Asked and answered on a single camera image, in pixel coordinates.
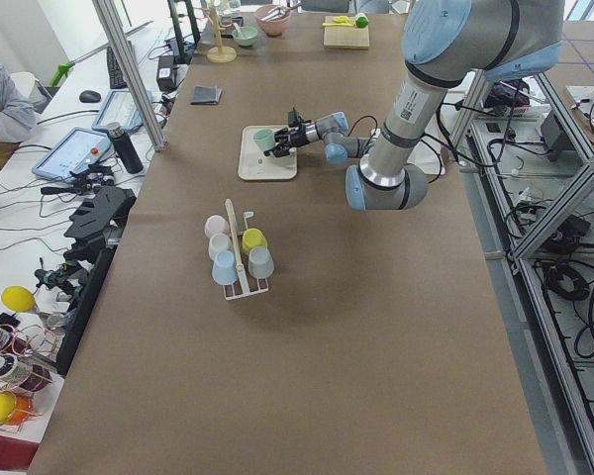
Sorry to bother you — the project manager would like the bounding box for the yellow lemon toy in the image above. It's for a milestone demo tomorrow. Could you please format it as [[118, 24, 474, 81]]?
[[1, 286, 37, 313]]

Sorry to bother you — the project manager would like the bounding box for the upper teach pendant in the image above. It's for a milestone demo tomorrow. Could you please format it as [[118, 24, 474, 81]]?
[[91, 89, 143, 135]]

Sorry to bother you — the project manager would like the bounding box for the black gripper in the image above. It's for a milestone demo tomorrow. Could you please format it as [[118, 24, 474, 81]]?
[[264, 108, 319, 157]]

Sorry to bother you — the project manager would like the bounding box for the green lime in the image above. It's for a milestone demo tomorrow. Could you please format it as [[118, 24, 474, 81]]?
[[354, 15, 369, 29]]

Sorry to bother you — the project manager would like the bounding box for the green ceramic bowl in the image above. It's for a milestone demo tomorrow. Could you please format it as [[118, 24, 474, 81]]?
[[232, 26, 259, 48]]

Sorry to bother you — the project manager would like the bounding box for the white cup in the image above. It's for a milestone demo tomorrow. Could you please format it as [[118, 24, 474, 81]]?
[[208, 233, 233, 260]]

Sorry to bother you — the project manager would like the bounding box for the white wire cup rack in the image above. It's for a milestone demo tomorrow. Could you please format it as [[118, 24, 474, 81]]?
[[223, 198, 270, 301]]

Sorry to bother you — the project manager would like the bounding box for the black foam holder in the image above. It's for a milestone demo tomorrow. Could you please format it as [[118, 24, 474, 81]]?
[[63, 186, 137, 263]]

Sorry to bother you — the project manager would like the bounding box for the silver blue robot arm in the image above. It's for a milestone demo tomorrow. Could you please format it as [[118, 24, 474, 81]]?
[[259, 1, 564, 210]]

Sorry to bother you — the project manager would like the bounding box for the wooden mug tree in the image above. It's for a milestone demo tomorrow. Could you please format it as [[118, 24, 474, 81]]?
[[203, 3, 237, 64]]

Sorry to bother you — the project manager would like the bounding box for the metal scoop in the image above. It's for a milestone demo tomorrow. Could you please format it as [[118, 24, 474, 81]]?
[[261, 3, 301, 21]]

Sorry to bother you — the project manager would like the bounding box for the light blue cup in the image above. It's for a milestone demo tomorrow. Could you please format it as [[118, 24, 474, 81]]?
[[212, 249, 238, 286]]

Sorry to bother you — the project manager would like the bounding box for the grey cup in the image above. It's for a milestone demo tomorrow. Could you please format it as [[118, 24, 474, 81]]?
[[248, 246, 275, 279]]

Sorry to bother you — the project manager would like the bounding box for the black water bottle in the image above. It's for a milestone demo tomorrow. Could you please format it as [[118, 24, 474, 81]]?
[[107, 122, 144, 174]]

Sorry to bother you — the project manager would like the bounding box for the pink cup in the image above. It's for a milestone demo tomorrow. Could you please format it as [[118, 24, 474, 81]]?
[[204, 215, 231, 238]]

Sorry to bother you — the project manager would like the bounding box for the copper wire basket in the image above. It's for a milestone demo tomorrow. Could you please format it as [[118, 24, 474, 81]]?
[[0, 315, 63, 442]]

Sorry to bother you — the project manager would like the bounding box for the green cup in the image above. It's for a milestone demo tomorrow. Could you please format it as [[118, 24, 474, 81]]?
[[253, 129, 276, 155]]

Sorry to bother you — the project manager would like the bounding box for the yellow cup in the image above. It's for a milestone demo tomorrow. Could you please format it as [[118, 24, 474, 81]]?
[[242, 228, 268, 255]]

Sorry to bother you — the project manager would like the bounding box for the teach pendant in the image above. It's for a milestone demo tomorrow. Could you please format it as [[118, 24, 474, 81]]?
[[32, 128, 112, 182], [91, 89, 143, 135]]

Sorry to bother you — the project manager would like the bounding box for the pink bowl with ice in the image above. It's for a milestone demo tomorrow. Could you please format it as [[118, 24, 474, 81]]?
[[254, 5, 291, 37]]

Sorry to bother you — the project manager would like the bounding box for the wooden cutting board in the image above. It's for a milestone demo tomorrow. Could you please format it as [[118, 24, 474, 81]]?
[[322, 16, 370, 49]]

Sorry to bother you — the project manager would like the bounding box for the black computer mouse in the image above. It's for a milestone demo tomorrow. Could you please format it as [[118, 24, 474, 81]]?
[[78, 90, 102, 104]]

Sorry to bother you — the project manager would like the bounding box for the grey folded cloth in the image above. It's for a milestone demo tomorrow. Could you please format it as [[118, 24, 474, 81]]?
[[190, 85, 223, 105]]

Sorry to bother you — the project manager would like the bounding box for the cream white tray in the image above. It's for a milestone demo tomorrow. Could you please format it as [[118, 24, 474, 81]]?
[[238, 125, 298, 181]]

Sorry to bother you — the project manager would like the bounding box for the lower teach pendant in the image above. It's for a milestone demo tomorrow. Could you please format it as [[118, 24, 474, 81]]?
[[32, 128, 112, 182]]

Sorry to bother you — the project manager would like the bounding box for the aluminium frame post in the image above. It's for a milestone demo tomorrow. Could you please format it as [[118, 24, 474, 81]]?
[[92, 0, 165, 152]]

